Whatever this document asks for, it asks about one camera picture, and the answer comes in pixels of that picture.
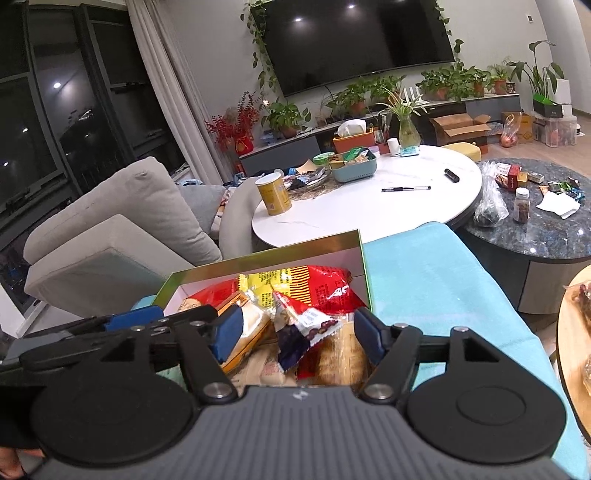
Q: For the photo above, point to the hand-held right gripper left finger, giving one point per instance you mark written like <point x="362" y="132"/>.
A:
<point x="226" y="334"/>

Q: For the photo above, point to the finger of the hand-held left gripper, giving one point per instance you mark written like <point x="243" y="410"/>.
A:
<point x="134" y="318"/>

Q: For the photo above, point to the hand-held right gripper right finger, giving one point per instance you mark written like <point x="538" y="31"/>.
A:
<point x="369" y="337"/>

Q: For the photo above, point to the orange bread packet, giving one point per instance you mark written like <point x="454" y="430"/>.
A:
<point x="251" y="327"/>

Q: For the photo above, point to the green-edged white box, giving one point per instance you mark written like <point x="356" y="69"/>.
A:
<point x="277" y="263"/>

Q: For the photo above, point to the clear bread packet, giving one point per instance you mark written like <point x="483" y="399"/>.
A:
<point x="341" y="355"/>

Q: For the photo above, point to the pale snack packet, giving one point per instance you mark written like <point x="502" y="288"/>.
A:
<point x="263" y="367"/>

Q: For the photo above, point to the yellow red snack packet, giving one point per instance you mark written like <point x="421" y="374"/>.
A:
<point x="323" y="281"/>

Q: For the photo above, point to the grey rounded chair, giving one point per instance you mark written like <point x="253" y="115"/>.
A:
<point x="235" y="226"/>

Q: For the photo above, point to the grey sofa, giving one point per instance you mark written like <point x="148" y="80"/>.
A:
<point x="115" y="207"/>

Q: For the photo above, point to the white round table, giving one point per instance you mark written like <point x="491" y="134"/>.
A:
<point x="369" y="207"/>

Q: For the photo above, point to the blue-grey pillow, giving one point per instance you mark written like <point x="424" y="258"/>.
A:
<point x="203" y="203"/>

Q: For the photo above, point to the yellow can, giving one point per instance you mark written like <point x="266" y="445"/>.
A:
<point x="273" y="196"/>

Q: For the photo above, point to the black pen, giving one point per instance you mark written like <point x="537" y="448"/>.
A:
<point x="406" y="189"/>

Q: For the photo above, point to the blue basket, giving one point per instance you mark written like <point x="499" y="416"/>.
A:
<point x="353" y="173"/>

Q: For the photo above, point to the pile of snack wrappers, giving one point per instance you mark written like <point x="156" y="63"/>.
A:
<point x="307" y="177"/>

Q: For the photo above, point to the small black marker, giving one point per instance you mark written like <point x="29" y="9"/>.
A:
<point x="451" y="175"/>

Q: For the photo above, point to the green bowl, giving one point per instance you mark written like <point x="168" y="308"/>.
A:
<point x="323" y="159"/>

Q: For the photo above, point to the red pen holder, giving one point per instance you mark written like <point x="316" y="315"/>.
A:
<point x="382" y="147"/>

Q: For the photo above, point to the small teal box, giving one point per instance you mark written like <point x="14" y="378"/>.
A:
<point x="410" y="151"/>

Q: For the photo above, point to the small white cylinder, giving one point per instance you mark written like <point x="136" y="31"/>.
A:
<point x="393" y="147"/>

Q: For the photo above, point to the dark marble table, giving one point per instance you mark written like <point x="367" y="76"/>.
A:
<point x="531" y="235"/>

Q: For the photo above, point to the grey television cabinet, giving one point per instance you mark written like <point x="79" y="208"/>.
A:
<point x="277" y="150"/>

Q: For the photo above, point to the red berry plant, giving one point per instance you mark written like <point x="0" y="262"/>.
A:
<point x="244" y="144"/>

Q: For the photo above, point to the orange tissue box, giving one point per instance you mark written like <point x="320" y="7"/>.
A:
<point x="353" y="143"/>

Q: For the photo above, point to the brown jar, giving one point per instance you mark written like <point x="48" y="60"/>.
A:
<point x="521" y="207"/>

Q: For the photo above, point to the round wooden table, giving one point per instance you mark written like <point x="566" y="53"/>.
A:
<point x="572" y="360"/>

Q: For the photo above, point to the glass vase with plant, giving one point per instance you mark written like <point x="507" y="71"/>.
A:
<point x="408" y="136"/>

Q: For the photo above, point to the yellow round stool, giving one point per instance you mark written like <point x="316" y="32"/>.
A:
<point x="464" y="150"/>

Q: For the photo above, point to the red box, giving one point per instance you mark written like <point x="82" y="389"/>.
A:
<point x="510" y="177"/>

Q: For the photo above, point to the dark window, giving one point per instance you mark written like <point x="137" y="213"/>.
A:
<point x="46" y="115"/>

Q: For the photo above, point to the potted green plant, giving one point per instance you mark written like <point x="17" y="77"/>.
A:
<point x="436" y="85"/>
<point x="475" y="81"/>
<point x="284" y="117"/>
<point x="499" y="81"/>
<point x="358" y="99"/>
<point x="388" y="87"/>

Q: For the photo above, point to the open cardboard box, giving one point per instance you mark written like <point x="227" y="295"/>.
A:
<point x="455" y="127"/>

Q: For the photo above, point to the white curtain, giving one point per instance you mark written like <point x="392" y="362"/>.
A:
<point x="171" y="92"/>

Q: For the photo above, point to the white paper napkin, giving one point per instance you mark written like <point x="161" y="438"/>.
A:
<point x="556" y="203"/>

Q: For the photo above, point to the clear bag of fruit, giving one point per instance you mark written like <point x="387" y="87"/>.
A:
<point x="508" y="138"/>

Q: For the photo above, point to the brown carton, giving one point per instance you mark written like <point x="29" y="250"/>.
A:
<point x="526" y="129"/>

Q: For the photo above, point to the clear storage boxes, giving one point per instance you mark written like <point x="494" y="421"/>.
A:
<point x="554" y="131"/>

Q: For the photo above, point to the hanging green vine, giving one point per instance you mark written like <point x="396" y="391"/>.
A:
<point x="263" y="55"/>

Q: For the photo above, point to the black green box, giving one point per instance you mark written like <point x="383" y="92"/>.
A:
<point x="547" y="108"/>

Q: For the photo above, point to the black television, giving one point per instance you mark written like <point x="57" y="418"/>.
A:
<point x="351" y="41"/>

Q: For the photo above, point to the tall leafy plant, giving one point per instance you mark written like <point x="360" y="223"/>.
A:
<point x="538" y="69"/>

